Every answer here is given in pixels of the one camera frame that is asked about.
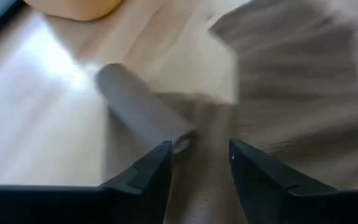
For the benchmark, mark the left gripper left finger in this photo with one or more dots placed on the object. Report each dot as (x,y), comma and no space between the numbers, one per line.
(73,205)

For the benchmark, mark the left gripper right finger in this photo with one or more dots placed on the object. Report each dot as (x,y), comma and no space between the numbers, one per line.
(291,205)

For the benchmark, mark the yellow plastic basket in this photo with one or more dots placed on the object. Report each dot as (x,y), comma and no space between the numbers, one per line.
(73,7)

